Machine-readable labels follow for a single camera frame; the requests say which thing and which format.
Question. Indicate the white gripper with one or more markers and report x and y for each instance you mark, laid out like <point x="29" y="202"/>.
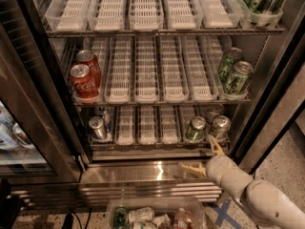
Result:
<point x="218" y="168"/>

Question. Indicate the red bottle in bin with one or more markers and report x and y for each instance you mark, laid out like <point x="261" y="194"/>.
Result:
<point x="183" y="219"/>

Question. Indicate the silver blue can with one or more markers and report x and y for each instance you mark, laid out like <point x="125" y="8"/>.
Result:
<point x="105" y="114"/>
<point x="96" y="123"/>

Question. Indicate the red cola can rear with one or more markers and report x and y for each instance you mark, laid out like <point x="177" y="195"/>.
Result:
<point x="89" y="58"/>

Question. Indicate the fridge glass door left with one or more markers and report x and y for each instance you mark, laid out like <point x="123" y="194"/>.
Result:
<point x="34" y="92"/>

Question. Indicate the silver blue can front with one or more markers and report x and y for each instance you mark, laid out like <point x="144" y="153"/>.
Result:
<point x="96" y="123"/>

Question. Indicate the fridge right door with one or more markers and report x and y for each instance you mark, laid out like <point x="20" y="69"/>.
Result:
<point x="277" y="92"/>

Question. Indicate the clear plastic bin on floor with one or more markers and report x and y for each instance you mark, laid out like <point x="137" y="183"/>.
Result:
<point x="156" y="207"/>

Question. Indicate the shelf tray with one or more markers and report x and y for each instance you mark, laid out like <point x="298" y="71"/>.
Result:
<point x="250" y="19"/>
<point x="175" y="87"/>
<point x="168" y="125"/>
<point x="67" y="15"/>
<point x="125" y="126"/>
<point x="146" y="125"/>
<point x="146" y="89"/>
<point x="222" y="14"/>
<point x="146" y="15"/>
<point x="118" y="83"/>
<point x="183" y="14"/>
<point x="106" y="15"/>
<point x="200" y="76"/>

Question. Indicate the red cola can front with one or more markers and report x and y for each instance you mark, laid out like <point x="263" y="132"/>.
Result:
<point x="83" y="81"/>

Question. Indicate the green can in bin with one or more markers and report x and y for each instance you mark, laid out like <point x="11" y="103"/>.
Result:
<point x="120" y="218"/>

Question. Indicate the white can in bin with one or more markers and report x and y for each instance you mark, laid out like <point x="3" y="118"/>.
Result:
<point x="142" y="214"/>

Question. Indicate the red cola can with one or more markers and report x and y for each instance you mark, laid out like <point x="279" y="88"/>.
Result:
<point x="83" y="81"/>
<point x="89" y="58"/>

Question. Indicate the blue tape cross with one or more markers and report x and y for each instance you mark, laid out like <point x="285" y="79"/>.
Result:
<point x="222" y="214"/>

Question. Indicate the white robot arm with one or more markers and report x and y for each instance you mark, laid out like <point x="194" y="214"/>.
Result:
<point x="259" y="199"/>

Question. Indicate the silver blue can rear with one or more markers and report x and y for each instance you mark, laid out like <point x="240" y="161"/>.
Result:
<point x="105" y="114"/>

